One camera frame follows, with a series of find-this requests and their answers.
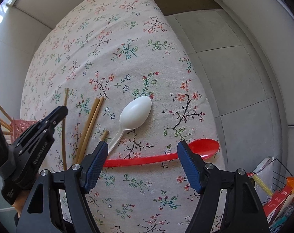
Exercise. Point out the person's left hand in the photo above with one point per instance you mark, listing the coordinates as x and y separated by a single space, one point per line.
20 202

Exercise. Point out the white lower cabinets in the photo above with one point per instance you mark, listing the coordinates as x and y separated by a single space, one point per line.
243 54

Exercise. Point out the white plastic spoon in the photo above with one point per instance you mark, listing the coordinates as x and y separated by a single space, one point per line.
132 117

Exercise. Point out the floral tablecloth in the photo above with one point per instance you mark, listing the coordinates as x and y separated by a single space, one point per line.
119 50

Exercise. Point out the orange snack bag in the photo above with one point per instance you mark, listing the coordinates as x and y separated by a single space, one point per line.
280 207

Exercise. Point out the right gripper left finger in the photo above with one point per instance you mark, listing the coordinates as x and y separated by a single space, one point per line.
57 201

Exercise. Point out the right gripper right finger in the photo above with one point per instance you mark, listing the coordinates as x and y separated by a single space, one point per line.
243 210

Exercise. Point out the pink perforated utensil holder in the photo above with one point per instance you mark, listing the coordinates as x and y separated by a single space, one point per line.
19 126

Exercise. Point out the red plastic spoon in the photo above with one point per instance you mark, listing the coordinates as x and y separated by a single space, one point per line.
206 148

